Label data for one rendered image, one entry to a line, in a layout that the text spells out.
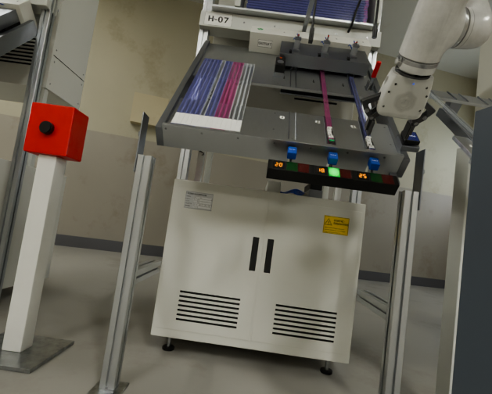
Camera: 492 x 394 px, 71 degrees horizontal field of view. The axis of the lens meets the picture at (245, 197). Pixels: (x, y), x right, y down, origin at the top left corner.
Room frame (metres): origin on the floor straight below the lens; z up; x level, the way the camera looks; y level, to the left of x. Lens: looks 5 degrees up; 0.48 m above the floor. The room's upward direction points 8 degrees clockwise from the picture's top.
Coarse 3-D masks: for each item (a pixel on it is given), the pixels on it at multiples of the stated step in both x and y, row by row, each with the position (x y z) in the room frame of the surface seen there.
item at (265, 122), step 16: (256, 112) 1.05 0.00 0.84; (272, 112) 1.05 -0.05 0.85; (288, 112) 1.06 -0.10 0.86; (256, 128) 0.98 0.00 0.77; (272, 128) 0.99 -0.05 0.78; (288, 128) 0.99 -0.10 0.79; (304, 128) 1.00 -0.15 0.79; (320, 128) 1.01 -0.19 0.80; (336, 128) 1.02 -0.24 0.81; (352, 128) 1.02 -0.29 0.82; (384, 128) 1.04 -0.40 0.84; (336, 144) 0.96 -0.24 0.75; (352, 144) 0.96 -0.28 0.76; (384, 144) 0.98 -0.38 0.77
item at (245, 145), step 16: (176, 128) 0.92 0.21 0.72; (192, 128) 0.92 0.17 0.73; (208, 128) 0.92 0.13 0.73; (176, 144) 0.96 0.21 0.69; (192, 144) 0.95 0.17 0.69; (208, 144) 0.95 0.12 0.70; (224, 144) 0.94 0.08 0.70; (240, 144) 0.94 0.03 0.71; (256, 144) 0.93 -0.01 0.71; (272, 144) 0.92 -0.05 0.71; (288, 144) 0.92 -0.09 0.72; (304, 144) 0.91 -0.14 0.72; (320, 144) 0.91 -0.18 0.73; (304, 160) 0.95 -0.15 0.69; (320, 160) 0.94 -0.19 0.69; (352, 160) 0.93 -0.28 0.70; (384, 160) 0.92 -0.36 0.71; (400, 160) 0.91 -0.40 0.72
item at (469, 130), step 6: (432, 96) 1.06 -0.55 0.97; (438, 102) 1.03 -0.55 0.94; (444, 102) 1.01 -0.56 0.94; (444, 108) 0.99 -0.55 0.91; (450, 108) 0.98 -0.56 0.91; (450, 114) 0.96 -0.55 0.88; (456, 114) 0.95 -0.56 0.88; (456, 120) 0.93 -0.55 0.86; (462, 120) 0.92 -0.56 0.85; (462, 126) 0.91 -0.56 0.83; (468, 126) 0.89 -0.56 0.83; (468, 132) 0.88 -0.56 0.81
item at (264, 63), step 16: (208, 48) 1.37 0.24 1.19; (224, 48) 1.39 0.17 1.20; (240, 48) 1.40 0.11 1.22; (256, 64) 1.30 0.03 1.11; (272, 64) 1.31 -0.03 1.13; (256, 80) 1.20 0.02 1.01; (272, 80) 1.21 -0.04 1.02; (288, 80) 1.22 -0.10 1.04; (304, 80) 1.23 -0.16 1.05; (320, 80) 1.25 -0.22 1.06; (336, 80) 1.26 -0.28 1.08; (304, 96) 1.24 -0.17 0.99; (320, 96) 1.24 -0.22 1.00; (336, 96) 1.26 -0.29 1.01; (352, 96) 1.18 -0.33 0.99
